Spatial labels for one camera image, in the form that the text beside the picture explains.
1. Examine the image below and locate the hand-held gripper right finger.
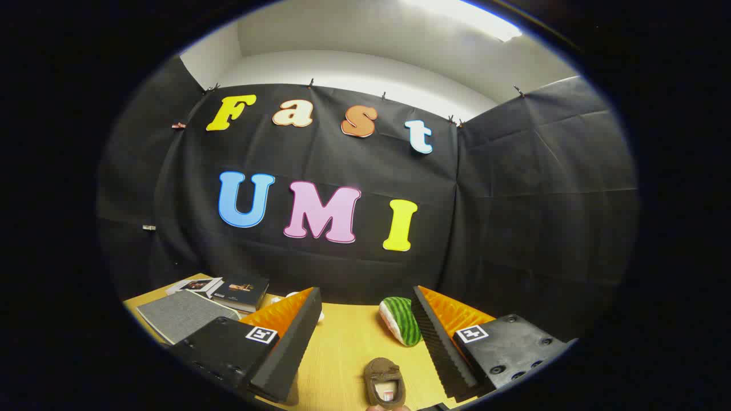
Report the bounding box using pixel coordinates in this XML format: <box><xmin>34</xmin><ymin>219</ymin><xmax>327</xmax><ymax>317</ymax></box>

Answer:
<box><xmin>411</xmin><ymin>285</ymin><xmax>575</xmax><ymax>403</ymax></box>

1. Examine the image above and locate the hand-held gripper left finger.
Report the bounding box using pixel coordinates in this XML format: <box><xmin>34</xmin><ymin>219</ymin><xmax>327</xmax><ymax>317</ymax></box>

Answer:
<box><xmin>170</xmin><ymin>287</ymin><xmax>323</xmax><ymax>405</ymax></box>

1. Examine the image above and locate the brown fuzzy shoe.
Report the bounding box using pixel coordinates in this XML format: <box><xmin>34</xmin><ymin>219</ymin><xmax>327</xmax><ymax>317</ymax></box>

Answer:
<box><xmin>363</xmin><ymin>357</ymin><xmax>407</xmax><ymax>410</ymax></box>

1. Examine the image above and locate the grey fabric storage box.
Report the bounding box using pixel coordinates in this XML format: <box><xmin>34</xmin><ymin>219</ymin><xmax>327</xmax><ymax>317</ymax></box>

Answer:
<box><xmin>136</xmin><ymin>289</ymin><xmax>243</xmax><ymax>345</ymax></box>

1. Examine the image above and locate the watermelon slice plush toy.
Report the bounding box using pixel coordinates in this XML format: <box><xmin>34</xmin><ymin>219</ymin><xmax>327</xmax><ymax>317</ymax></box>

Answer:
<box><xmin>379</xmin><ymin>296</ymin><xmax>423</xmax><ymax>347</ymax></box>

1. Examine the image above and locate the white plush toy with face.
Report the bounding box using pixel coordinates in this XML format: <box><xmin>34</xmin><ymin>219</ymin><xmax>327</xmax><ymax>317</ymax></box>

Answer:
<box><xmin>270</xmin><ymin>291</ymin><xmax>325</xmax><ymax>321</ymax></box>

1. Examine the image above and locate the dark cover book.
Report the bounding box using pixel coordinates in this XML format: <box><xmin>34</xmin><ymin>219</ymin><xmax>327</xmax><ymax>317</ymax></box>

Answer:
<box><xmin>212</xmin><ymin>277</ymin><xmax>270</xmax><ymax>313</ymax></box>

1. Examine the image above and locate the white cover book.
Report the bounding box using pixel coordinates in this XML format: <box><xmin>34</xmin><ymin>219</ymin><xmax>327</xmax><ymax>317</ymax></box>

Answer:
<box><xmin>166</xmin><ymin>277</ymin><xmax>223</xmax><ymax>299</ymax></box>

